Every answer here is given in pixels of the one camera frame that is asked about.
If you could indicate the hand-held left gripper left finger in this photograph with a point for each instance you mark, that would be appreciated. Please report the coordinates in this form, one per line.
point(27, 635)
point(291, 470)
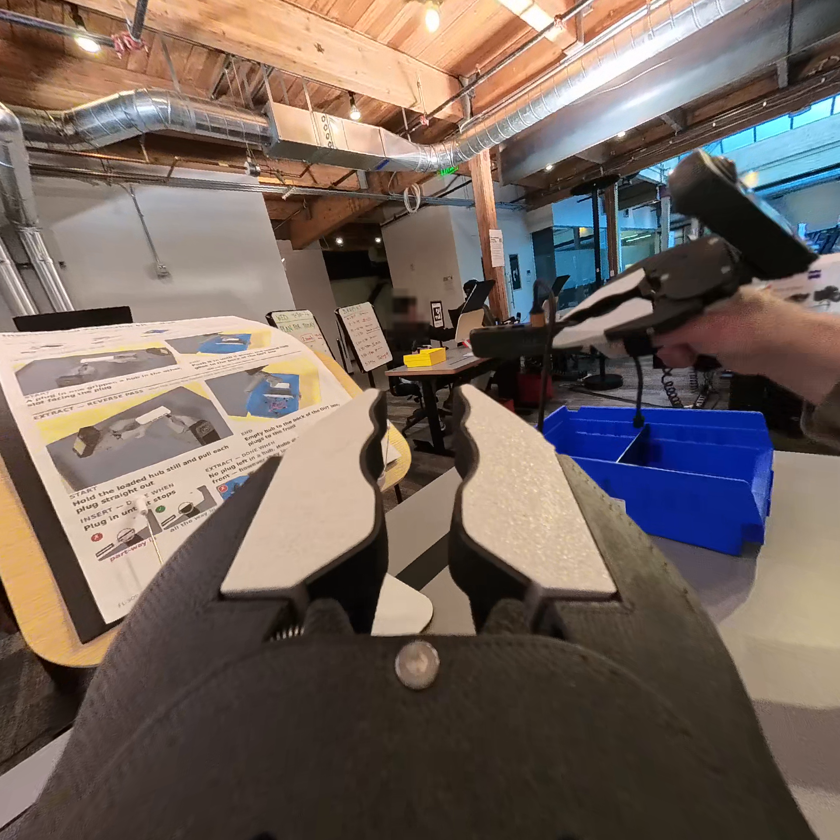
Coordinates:
point(308, 505)

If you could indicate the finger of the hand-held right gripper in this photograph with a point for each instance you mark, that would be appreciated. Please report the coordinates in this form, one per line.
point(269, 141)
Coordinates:
point(590, 341)
point(610, 295)

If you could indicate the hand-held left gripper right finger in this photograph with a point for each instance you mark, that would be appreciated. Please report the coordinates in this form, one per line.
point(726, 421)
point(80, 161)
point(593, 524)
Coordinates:
point(531, 512)

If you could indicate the slim dark grey usb hub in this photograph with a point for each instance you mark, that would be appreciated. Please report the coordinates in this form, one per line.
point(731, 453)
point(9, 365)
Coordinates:
point(505, 341)

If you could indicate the blue plastic bin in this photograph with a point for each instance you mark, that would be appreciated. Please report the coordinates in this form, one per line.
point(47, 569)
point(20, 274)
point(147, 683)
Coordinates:
point(689, 485)

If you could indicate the person's right forearm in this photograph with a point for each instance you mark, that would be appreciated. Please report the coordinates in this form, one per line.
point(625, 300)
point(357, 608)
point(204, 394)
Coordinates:
point(820, 367)

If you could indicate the person's right hand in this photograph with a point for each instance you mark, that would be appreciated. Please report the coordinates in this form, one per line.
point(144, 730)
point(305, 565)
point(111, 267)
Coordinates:
point(735, 334)

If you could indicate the red floor bin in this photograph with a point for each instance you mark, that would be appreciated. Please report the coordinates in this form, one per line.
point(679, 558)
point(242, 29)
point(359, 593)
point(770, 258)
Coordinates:
point(535, 387)

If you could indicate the black pole with round top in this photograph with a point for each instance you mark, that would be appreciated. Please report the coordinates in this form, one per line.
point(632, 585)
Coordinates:
point(594, 184)

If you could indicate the black document stand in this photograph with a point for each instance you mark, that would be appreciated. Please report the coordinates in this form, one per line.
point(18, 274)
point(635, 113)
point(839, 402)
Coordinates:
point(479, 294)

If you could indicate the beige document stand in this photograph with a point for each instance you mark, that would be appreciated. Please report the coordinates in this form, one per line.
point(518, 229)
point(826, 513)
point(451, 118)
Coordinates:
point(469, 325)

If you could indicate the paper notice on column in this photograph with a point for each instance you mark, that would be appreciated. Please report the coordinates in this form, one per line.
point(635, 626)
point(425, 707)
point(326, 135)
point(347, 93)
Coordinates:
point(496, 248)

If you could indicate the white printed carton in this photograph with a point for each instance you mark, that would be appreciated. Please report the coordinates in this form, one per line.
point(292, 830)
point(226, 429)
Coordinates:
point(820, 279)

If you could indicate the grey office desk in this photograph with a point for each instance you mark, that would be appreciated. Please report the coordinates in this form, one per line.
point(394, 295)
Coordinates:
point(453, 367)

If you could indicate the black office chair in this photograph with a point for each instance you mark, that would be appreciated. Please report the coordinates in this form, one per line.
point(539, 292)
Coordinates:
point(403, 400)

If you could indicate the wooden column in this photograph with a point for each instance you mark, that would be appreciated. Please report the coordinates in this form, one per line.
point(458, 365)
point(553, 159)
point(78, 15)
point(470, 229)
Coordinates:
point(489, 216)

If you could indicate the yellow plastic bin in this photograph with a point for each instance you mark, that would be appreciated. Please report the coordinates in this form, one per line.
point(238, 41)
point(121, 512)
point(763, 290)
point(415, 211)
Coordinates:
point(425, 358)

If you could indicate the whiteboard with green writing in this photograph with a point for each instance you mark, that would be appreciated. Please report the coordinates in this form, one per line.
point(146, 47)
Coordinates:
point(298, 331)

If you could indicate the whiteboard with red underlines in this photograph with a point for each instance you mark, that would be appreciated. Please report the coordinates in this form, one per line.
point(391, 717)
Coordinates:
point(364, 334)

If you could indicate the black monitor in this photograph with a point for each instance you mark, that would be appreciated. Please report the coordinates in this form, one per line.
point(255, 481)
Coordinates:
point(72, 319)

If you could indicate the ceiling spot light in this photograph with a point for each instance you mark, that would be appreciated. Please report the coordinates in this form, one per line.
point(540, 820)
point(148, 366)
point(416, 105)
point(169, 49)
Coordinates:
point(86, 43)
point(355, 111)
point(432, 16)

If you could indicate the silver wall pipes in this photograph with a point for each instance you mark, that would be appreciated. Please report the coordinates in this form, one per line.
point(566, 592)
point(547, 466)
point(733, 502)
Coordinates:
point(39, 275)

